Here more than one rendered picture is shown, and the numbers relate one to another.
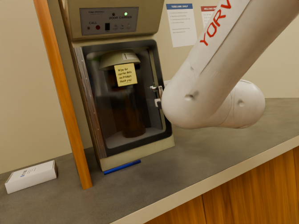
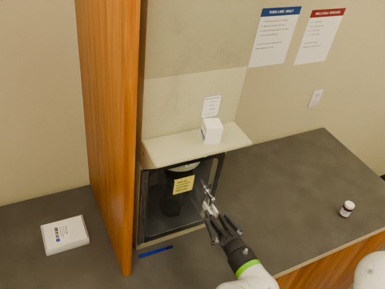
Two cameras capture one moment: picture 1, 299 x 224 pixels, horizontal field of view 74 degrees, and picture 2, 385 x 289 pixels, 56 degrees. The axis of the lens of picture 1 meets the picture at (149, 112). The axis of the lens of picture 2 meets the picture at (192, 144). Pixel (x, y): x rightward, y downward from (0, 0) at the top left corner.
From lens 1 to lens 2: 98 cm
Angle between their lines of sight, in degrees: 33
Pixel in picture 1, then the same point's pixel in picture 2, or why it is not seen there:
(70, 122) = (127, 242)
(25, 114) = (43, 146)
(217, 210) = not seen: outside the picture
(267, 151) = (279, 273)
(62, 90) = (127, 224)
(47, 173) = (82, 241)
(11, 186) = (51, 251)
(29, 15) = (65, 32)
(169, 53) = not seen: hidden behind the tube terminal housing
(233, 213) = not seen: outside the picture
